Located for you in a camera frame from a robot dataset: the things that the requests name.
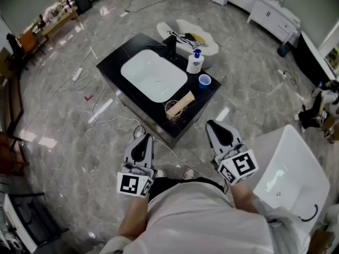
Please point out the blue plastic cup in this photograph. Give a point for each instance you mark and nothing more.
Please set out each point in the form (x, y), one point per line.
(204, 81)

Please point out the person's right shoe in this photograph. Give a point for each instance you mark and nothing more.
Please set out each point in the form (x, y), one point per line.
(188, 173)

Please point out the black curved bathtub faucet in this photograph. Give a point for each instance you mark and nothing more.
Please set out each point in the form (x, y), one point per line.
(311, 217)

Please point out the orange chair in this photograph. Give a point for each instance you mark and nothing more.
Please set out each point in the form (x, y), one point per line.
(29, 44)

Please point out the white freestanding bathtub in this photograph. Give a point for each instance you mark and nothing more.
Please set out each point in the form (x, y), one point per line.
(291, 168)

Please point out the person's black trousers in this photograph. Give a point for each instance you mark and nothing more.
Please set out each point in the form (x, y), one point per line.
(169, 185)

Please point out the white round fluffy bed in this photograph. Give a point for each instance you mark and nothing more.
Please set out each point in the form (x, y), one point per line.
(212, 50)

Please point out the round waste bin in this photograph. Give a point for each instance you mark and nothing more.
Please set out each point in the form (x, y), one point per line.
(283, 50)

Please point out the black frame rack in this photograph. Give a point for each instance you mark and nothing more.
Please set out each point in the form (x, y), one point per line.
(23, 221)

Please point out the white drawer cabinet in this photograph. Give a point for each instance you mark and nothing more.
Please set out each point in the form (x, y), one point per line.
(270, 17)

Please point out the dark wooden shelf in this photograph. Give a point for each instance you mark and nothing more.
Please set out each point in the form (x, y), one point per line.
(13, 110)

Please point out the brown cardboard box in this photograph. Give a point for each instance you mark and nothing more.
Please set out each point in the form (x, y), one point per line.
(331, 131)

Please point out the person's right forearm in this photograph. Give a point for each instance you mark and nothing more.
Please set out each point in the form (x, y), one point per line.
(245, 197)

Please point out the wooden table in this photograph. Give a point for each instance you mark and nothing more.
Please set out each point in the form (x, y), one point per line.
(62, 22)

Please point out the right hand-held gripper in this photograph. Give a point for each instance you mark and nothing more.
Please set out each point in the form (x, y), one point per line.
(241, 165)

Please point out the clear glass cup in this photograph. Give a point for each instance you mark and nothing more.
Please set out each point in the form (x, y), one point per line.
(173, 115)

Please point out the person's left forearm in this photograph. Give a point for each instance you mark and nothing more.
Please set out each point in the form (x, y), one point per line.
(133, 218)

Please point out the person's white shirt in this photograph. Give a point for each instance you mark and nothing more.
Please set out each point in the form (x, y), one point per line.
(201, 221)

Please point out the white sink basin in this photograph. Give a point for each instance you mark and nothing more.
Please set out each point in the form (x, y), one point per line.
(153, 75)

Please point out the person's shoe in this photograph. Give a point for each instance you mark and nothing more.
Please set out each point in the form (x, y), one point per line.
(160, 173)
(188, 173)

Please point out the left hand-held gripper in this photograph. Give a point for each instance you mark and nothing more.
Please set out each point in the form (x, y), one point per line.
(132, 184)

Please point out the person's left shoe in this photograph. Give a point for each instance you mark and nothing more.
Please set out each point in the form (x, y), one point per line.
(160, 173)

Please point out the white soap bottle blue pump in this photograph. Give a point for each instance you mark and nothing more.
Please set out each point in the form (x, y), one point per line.
(194, 63)

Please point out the black vanity cabinet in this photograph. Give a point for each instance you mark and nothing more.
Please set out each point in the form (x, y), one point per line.
(116, 62)

